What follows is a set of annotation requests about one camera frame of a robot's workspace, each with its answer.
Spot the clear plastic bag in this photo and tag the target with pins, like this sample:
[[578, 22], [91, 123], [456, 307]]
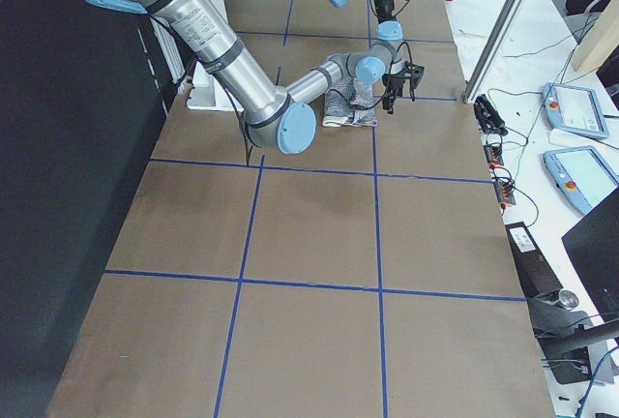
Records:
[[469, 50]]

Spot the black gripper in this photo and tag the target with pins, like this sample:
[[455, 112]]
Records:
[[393, 82], [384, 11]]

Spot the far teach pendant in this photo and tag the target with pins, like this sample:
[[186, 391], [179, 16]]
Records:
[[575, 110]]

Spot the aluminium frame post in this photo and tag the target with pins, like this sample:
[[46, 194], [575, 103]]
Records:
[[496, 38]]

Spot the near teach pendant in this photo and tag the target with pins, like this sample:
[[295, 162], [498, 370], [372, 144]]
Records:
[[582, 175]]

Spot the teach pendant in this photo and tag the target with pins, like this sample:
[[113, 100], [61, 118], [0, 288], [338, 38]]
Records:
[[582, 175], [575, 110]]

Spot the black monitor stand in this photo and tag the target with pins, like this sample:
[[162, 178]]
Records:
[[572, 345]]

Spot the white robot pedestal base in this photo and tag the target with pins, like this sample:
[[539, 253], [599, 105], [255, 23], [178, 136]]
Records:
[[207, 93]]

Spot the orange black connector block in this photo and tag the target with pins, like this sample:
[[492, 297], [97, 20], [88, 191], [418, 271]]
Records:
[[503, 181]]

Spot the black clamp tool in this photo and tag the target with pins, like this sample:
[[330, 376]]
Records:
[[488, 118]]

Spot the striped navy white polo shirt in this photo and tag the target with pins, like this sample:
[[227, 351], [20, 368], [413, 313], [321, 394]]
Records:
[[349, 103]]

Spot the black power supply box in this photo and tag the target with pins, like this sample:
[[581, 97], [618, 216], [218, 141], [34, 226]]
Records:
[[535, 274]]

